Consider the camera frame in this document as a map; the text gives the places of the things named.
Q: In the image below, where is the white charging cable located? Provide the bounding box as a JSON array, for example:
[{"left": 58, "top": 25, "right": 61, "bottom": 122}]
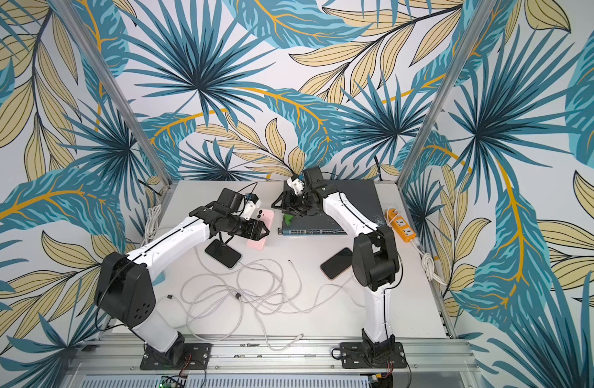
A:
[{"left": 150, "top": 242, "right": 366, "bottom": 351}]

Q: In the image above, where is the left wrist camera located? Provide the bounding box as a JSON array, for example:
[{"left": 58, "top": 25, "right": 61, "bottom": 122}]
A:
[{"left": 217, "top": 189, "right": 261, "bottom": 221}]

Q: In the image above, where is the black phone light case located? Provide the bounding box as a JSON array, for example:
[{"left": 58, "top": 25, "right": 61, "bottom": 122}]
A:
[{"left": 204, "top": 239, "right": 242, "bottom": 269}]

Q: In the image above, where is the white power strip cord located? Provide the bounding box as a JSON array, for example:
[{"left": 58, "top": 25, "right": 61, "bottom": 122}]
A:
[{"left": 412, "top": 239, "right": 448, "bottom": 287}]

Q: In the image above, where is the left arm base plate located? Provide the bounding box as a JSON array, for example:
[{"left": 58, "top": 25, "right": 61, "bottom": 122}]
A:
[{"left": 139, "top": 343, "right": 212, "bottom": 371}]

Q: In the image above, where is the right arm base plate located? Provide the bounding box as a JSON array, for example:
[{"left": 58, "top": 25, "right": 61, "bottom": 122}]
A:
[{"left": 333, "top": 342, "right": 408, "bottom": 370}]

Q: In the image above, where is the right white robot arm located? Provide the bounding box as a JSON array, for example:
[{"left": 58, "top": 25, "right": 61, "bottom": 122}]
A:
[{"left": 272, "top": 179, "right": 401, "bottom": 363}]

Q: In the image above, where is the green plastic handle piece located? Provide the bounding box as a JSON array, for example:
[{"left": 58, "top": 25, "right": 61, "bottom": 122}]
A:
[{"left": 283, "top": 214, "right": 294, "bottom": 226}]

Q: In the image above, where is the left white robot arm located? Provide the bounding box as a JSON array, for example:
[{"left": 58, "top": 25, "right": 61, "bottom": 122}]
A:
[{"left": 95, "top": 206, "right": 270, "bottom": 366}]

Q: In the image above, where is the left coiled white cord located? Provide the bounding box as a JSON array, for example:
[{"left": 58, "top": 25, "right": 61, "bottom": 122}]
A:
[{"left": 145, "top": 203, "right": 162, "bottom": 243}]

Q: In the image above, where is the orange power strip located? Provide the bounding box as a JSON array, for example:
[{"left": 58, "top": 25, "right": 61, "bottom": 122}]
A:
[{"left": 385, "top": 208, "right": 417, "bottom": 243}]

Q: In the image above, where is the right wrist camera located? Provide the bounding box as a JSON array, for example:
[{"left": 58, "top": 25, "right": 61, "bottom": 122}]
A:
[{"left": 286, "top": 167, "right": 327, "bottom": 196}]

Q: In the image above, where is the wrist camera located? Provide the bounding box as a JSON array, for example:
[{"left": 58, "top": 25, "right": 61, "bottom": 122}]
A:
[
  {"left": 286, "top": 167, "right": 327, "bottom": 196},
  {"left": 217, "top": 189, "right": 261, "bottom": 221}
]

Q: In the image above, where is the dark phone pink case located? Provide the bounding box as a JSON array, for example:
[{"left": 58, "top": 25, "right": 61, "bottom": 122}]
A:
[{"left": 320, "top": 247, "right": 353, "bottom": 281}]

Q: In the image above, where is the aluminium mounting rail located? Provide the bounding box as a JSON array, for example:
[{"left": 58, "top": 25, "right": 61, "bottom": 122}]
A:
[{"left": 68, "top": 336, "right": 480, "bottom": 377}]

